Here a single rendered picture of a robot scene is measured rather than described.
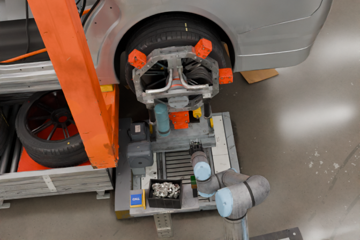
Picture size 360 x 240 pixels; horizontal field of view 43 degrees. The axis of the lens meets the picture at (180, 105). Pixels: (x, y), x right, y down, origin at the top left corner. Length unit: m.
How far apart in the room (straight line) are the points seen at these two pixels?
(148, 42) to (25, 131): 1.14
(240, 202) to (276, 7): 1.29
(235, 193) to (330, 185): 1.64
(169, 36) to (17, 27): 1.41
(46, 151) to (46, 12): 1.36
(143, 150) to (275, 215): 1.03
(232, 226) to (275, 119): 1.86
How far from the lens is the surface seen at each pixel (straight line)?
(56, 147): 3.22
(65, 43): 2.21
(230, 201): 1.99
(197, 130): 3.46
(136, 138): 3.27
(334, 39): 4.61
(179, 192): 2.79
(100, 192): 3.42
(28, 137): 3.34
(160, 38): 2.77
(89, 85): 2.40
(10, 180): 3.36
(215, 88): 2.99
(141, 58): 2.77
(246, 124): 3.79
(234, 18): 2.81
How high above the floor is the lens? 2.98
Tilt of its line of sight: 49 degrees down
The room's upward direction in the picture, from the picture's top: 6 degrees counter-clockwise
